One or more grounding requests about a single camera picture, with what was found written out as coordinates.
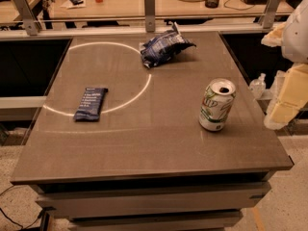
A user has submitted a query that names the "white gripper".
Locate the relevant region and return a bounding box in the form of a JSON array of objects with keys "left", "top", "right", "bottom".
[{"left": 261, "top": 0, "right": 308, "bottom": 130}]

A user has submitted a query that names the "grey metal rail bracket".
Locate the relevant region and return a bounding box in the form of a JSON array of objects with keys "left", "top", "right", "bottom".
[
  {"left": 260, "top": 0, "right": 282, "bottom": 29},
  {"left": 13, "top": 0, "right": 41, "bottom": 36},
  {"left": 144, "top": 0, "right": 155, "bottom": 33}
]

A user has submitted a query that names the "white green soda can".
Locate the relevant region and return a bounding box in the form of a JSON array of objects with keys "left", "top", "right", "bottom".
[{"left": 199, "top": 78, "right": 236, "bottom": 132}]

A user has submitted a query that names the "grey metal rail bracket left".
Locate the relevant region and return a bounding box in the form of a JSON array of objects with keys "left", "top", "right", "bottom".
[{"left": 13, "top": 0, "right": 41, "bottom": 36}]

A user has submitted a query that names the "crumpled blue chip bag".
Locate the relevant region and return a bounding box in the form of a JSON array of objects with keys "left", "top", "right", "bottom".
[{"left": 140, "top": 22, "right": 195, "bottom": 68}]

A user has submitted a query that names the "grey metal rail bracket middle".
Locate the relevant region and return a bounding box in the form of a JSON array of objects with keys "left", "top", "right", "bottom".
[{"left": 144, "top": 0, "right": 155, "bottom": 33}]

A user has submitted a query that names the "dark blue rxbar wrapper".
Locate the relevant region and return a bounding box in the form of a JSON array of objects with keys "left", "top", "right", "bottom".
[{"left": 73, "top": 88, "right": 109, "bottom": 121}]

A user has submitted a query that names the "black mesh pen cup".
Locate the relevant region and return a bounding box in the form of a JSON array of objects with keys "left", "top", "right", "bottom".
[{"left": 205, "top": 0, "right": 219, "bottom": 9}]

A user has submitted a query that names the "grey metal rail bracket right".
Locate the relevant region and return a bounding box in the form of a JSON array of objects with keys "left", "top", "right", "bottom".
[{"left": 260, "top": 0, "right": 282, "bottom": 29}]

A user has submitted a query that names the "black floor cable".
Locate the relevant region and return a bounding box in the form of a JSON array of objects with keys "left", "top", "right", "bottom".
[{"left": 0, "top": 185, "right": 46, "bottom": 231}]

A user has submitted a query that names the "clear plastic bottle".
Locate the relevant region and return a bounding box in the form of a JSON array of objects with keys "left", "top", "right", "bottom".
[{"left": 249, "top": 73, "right": 266, "bottom": 99}]

